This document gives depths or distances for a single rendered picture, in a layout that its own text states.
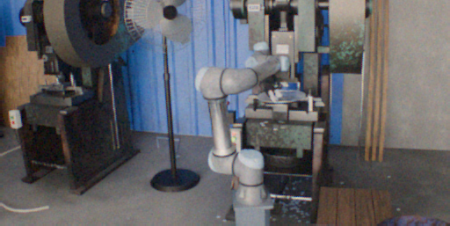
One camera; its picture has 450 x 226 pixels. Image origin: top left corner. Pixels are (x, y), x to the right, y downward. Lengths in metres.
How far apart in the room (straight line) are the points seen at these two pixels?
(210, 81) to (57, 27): 1.33
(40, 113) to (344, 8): 2.30
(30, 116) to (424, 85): 3.33
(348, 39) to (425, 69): 1.73
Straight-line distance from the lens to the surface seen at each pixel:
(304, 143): 2.41
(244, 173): 1.87
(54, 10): 2.74
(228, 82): 1.69
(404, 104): 3.80
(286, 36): 2.43
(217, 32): 3.80
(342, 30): 2.09
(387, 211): 2.13
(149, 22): 2.71
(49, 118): 3.20
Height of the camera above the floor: 1.40
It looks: 15 degrees down
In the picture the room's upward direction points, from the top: 2 degrees counter-clockwise
